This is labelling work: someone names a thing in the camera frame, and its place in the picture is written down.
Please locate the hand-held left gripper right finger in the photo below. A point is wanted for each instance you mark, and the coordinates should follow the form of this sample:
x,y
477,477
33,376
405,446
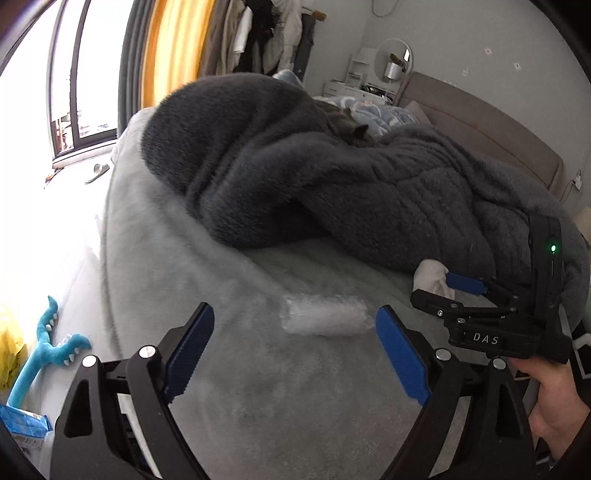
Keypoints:
x,y
401,360

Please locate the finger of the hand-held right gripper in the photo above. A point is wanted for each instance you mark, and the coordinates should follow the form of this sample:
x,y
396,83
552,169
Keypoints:
x,y
466,282
438,304

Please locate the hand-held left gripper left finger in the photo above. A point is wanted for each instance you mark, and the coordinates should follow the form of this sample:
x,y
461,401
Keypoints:
x,y
189,353

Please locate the white tissue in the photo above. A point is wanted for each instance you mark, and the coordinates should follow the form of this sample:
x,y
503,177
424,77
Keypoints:
x,y
429,274

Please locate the person's right hand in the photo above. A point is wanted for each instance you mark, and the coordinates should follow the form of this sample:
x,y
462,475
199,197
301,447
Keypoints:
x,y
554,401

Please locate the bed with light sheet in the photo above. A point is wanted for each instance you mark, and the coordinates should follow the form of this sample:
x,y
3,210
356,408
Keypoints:
x,y
277,415

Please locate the blue plush toy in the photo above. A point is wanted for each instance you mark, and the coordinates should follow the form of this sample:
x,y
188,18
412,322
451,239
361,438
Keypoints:
x,y
41,355

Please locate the beige padded headboard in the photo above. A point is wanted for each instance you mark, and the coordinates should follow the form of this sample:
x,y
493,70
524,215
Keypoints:
x,y
485,124

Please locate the dark grey fleece blanket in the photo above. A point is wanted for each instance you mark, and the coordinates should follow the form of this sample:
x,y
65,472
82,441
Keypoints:
x,y
323,194

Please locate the blue tissue packet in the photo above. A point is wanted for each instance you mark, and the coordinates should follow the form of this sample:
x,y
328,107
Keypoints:
x,y
23,422

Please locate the yellow plastic bag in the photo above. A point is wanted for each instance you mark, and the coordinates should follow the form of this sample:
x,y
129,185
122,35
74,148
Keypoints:
x,y
9,355

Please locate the blue patterned quilt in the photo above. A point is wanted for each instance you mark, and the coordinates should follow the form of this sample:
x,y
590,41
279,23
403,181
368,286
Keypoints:
x,y
378,113

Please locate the grey cat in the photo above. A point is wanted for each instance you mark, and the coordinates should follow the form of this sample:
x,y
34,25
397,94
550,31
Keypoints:
x,y
348,129

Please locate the grey slipper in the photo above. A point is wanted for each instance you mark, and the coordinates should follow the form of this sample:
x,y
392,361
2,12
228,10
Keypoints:
x,y
99,171

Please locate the white dresser shelf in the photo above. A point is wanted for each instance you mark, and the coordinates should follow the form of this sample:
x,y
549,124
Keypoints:
x,y
337,87

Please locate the round white mirror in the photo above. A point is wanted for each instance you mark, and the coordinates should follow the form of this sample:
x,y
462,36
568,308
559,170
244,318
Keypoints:
x,y
392,55

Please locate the glass sliding door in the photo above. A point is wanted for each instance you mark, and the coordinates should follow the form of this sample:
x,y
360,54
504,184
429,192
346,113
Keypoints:
x,y
97,92

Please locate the grey curtain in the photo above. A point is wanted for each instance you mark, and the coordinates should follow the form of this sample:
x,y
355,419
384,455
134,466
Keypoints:
x,y
131,69

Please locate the yellow curtain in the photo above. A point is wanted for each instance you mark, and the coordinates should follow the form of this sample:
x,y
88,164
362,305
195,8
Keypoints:
x,y
175,46

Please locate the rack of hanging clothes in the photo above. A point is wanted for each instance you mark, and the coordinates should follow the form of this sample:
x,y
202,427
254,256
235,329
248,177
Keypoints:
x,y
258,37

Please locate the white wall socket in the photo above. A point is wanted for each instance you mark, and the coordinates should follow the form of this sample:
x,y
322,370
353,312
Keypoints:
x,y
577,183

